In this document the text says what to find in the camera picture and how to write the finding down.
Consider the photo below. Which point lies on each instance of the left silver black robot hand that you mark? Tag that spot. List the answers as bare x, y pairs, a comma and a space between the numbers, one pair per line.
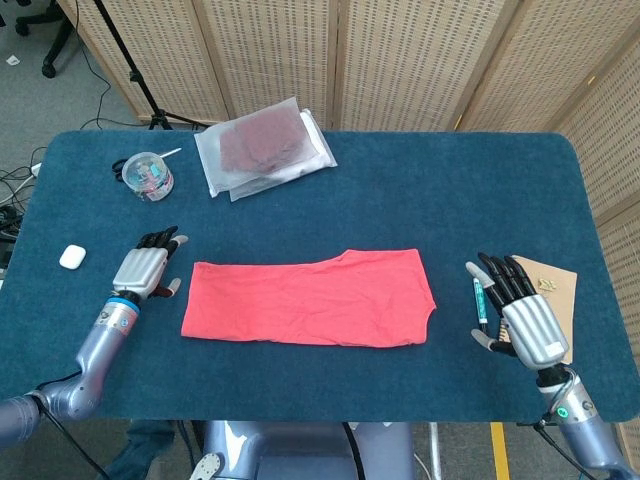
137, 270

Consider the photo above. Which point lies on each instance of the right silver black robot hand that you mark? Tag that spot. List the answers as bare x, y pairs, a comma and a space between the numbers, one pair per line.
535, 325

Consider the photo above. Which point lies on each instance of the red t-shirt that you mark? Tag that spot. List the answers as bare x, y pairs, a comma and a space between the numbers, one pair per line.
310, 300

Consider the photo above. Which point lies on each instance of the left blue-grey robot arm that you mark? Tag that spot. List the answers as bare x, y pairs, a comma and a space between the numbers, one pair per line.
95, 350

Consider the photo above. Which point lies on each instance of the kraft spiral notebook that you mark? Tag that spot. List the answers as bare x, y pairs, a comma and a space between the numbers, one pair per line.
562, 300

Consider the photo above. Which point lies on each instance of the white green marker pen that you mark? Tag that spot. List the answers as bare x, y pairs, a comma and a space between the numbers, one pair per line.
481, 310

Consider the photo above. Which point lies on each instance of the white earbud case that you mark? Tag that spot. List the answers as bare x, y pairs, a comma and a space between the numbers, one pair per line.
72, 257

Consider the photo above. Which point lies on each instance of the clear plastic jar of clips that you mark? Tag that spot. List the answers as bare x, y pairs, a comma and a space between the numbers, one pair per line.
147, 177

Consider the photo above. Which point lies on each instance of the white power strip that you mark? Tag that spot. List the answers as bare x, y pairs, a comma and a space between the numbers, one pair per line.
36, 169

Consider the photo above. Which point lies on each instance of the silver table leg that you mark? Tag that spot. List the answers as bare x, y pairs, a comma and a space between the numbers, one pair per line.
435, 450

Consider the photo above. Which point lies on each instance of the person leg in jeans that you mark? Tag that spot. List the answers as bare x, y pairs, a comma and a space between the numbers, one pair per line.
145, 445

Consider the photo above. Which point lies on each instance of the clear bag with maroon garment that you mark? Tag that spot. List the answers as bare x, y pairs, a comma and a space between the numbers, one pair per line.
260, 140

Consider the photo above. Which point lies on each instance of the black tripod stand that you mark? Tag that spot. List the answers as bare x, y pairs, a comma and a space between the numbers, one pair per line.
134, 75

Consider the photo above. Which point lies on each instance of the white bagged garment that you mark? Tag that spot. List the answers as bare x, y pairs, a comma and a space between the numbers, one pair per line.
322, 155

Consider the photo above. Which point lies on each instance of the blue felt table mat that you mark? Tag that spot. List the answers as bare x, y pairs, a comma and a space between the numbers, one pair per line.
350, 190

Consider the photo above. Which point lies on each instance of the black office chair base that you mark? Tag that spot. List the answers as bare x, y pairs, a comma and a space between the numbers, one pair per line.
55, 45

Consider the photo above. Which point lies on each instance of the blue-grey robot torso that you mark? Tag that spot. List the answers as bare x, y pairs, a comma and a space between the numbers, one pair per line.
300, 450

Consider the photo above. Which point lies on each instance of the white paper scrap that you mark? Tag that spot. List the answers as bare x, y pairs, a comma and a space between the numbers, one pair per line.
12, 60

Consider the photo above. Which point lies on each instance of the wicker folding screen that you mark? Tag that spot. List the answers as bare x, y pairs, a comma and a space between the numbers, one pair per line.
410, 60

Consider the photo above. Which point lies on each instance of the silver perforated robot bracket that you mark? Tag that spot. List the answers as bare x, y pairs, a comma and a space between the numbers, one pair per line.
207, 466

